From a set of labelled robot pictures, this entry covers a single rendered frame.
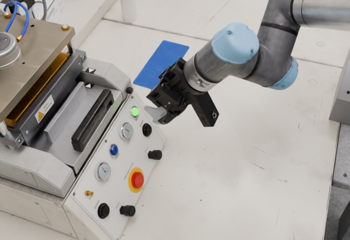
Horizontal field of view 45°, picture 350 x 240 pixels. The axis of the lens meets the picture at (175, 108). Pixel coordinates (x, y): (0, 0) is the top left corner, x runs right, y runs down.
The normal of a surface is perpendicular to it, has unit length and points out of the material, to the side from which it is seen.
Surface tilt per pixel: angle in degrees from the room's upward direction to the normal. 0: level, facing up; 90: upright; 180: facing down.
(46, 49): 0
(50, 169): 41
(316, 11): 77
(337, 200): 0
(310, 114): 0
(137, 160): 65
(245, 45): 34
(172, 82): 90
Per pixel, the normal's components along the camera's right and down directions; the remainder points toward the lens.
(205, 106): 0.81, -0.04
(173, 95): 0.50, -0.40
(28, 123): 0.94, 0.24
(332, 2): -0.84, -0.12
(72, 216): -0.35, 0.70
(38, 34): -0.04, -0.67
